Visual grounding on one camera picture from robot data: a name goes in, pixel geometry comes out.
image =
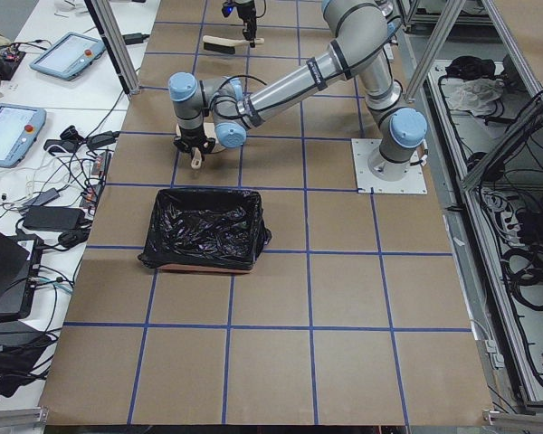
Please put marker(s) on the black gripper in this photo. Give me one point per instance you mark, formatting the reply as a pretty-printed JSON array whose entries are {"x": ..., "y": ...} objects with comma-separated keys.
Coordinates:
[
  {"x": 245, "y": 10},
  {"x": 193, "y": 136}
]

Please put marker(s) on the beige plastic dustpan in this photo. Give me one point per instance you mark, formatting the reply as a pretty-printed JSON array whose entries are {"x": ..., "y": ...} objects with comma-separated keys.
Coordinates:
[{"x": 210, "y": 131}]

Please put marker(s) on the beige hand brush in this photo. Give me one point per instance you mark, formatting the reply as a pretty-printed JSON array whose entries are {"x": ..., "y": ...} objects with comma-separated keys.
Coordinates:
[{"x": 226, "y": 45}]

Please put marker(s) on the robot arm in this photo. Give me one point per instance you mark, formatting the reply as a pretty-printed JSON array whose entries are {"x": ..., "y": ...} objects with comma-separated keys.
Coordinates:
[
  {"x": 229, "y": 6},
  {"x": 217, "y": 111}
]

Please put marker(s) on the black lined trash bin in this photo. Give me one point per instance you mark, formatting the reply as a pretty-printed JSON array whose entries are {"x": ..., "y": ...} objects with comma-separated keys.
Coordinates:
[{"x": 205, "y": 229}]

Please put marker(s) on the far teach pendant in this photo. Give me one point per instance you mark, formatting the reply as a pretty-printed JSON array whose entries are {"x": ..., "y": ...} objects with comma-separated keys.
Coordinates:
[{"x": 69, "y": 57}]

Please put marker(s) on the teach pendant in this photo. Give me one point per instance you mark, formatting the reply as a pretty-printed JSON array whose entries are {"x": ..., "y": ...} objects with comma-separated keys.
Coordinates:
[
  {"x": 69, "y": 57},
  {"x": 19, "y": 128}
]

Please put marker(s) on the black power adapter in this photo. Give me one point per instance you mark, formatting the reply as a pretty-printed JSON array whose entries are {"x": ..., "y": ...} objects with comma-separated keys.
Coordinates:
[{"x": 49, "y": 218}]

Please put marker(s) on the near teach pendant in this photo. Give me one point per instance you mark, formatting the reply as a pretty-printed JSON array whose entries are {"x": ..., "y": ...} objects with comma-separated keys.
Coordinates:
[{"x": 19, "y": 128}]

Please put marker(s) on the black laptop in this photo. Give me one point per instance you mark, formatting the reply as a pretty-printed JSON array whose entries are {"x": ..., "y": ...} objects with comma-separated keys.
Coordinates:
[{"x": 20, "y": 258}]

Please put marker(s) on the white crumpled cloth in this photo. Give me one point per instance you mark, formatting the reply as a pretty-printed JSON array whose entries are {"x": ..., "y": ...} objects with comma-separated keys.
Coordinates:
[{"x": 479, "y": 97}]

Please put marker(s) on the aluminium frame post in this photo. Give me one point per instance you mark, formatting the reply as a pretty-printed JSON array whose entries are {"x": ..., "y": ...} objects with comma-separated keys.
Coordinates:
[{"x": 101, "y": 14}]

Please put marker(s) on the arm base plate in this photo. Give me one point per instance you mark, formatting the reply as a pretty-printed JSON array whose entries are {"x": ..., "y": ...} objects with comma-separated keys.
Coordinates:
[{"x": 376, "y": 175}]

